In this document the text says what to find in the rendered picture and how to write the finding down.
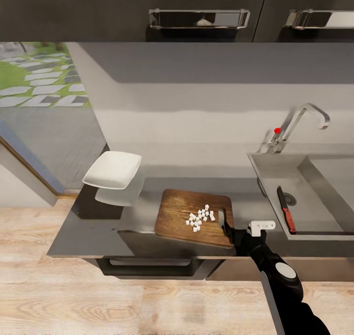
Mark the dishwasher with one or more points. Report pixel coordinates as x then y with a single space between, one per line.
137 268

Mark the parer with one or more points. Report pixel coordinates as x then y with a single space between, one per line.
285 209

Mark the drop in sink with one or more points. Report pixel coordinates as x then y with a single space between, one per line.
318 187

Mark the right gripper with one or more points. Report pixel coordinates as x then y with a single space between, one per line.
240 237

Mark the bowl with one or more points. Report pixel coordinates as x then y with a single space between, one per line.
113 170

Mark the cutting board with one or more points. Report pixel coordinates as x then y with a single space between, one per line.
175 209

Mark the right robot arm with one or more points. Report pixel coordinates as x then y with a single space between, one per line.
282 287

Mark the fixed window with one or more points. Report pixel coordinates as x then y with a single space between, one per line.
46 119

